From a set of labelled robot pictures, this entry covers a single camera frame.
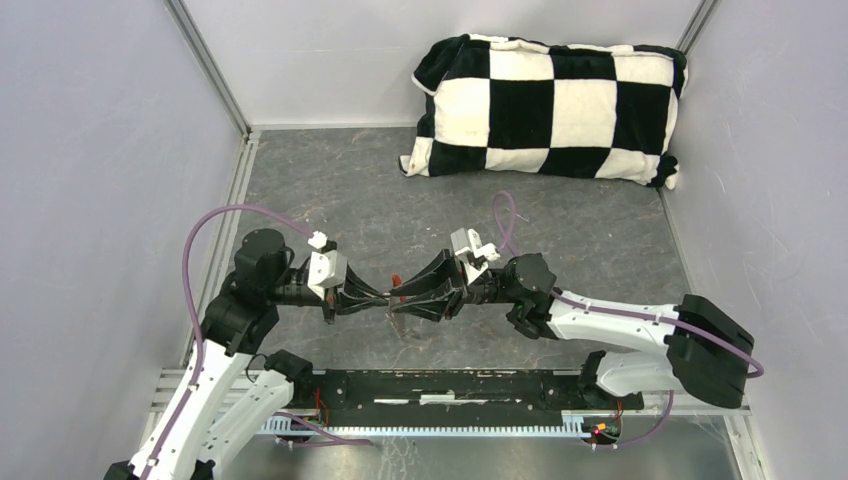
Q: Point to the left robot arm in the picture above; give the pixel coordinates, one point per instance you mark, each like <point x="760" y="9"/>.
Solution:
<point x="194" y="439"/>

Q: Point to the black white checkered pillow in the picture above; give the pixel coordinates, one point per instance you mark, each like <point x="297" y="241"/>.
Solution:
<point x="578" y="111"/>

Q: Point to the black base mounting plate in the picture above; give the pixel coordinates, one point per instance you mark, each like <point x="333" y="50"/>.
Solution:
<point x="452" y="398"/>

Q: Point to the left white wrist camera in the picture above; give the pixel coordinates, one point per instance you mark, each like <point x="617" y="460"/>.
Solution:
<point x="327" y="267"/>

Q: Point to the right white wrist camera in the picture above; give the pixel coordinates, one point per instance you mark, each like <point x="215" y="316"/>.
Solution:
<point x="474" y="256"/>

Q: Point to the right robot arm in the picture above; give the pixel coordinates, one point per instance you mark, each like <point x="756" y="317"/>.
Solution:
<point x="692" y="346"/>

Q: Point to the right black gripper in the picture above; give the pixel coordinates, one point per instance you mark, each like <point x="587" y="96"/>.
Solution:
<point x="445" y="306"/>

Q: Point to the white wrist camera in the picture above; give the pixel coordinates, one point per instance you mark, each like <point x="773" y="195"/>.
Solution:
<point x="474" y="256"/>
<point x="327" y="267"/>

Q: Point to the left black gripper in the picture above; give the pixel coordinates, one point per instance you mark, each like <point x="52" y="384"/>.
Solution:
<point x="335" y="301"/>

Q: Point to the blue white cable duct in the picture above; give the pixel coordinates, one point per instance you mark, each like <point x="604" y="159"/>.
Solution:
<point x="569" y="426"/>

